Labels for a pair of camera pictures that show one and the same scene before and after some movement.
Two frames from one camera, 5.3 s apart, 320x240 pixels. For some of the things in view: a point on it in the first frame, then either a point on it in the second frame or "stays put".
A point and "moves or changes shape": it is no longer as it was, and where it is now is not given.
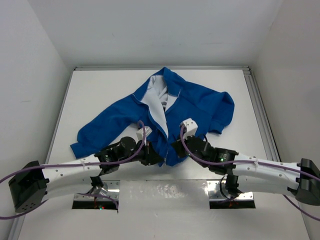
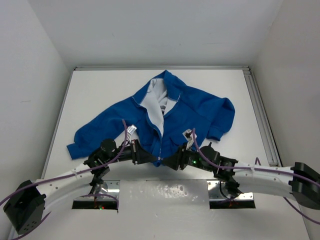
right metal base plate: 217,191 stays put
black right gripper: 178,147 → 178,158
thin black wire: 221,187 stays put
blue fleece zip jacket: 157,107 moves or changes shape
